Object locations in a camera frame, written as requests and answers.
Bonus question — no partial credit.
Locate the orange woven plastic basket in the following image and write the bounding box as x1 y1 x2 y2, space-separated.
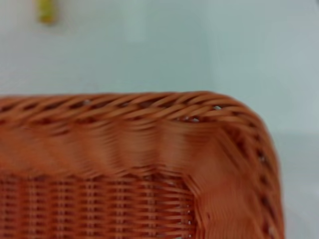
0 91 285 239

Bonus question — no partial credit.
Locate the yellow banana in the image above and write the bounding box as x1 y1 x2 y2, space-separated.
36 0 57 25

